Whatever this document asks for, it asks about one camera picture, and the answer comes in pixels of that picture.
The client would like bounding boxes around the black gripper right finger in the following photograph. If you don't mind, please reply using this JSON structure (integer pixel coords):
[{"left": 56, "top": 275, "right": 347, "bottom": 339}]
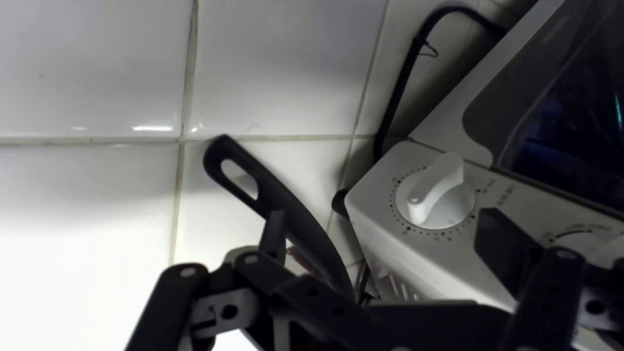
[{"left": 474, "top": 207, "right": 624, "bottom": 351}]

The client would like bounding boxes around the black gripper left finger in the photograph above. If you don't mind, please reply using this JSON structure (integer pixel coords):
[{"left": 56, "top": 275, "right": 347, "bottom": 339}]
[{"left": 123, "top": 209, "right": 366, "bottom": 351}]

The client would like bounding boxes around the white oven knob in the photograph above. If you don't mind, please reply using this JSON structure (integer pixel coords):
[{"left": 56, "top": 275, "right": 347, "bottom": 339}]
[{"left": 394, "top": 152, "right": 475, "bottom": 230}]

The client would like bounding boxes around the dark glass oven door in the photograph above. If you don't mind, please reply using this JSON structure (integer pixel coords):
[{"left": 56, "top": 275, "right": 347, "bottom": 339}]
[{"left": 462, "top": 0, "right": 624, "bottom": 219}]

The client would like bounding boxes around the white mini oven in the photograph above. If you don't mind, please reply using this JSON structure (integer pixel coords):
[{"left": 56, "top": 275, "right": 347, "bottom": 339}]
[{"left": 341, "top": 0, "right": 624, "bottom": 351}]

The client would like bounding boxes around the black power cable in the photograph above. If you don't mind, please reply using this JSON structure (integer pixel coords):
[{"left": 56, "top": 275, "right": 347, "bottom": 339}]
[{"left": 372, "top": 6, "right": 511, "bottom": 162}]

